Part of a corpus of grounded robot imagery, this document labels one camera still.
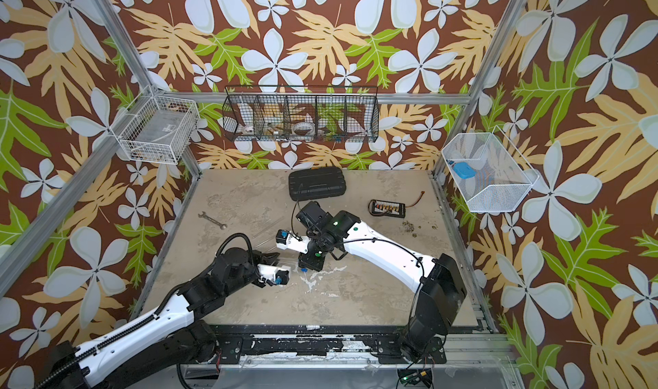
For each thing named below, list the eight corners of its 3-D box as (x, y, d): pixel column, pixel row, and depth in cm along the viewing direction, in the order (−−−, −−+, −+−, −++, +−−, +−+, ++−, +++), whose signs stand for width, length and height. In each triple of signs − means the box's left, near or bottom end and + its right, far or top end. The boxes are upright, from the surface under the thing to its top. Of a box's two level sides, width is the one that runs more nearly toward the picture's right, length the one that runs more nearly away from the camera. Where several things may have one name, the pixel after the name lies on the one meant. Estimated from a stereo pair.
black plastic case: (288, 201, 111) (286, 192, 106) (291, 176, 120) (290, 166, 115) (345, 200, 111) (345, 192, 106) (343, 176, 120) (344, 166, 115)
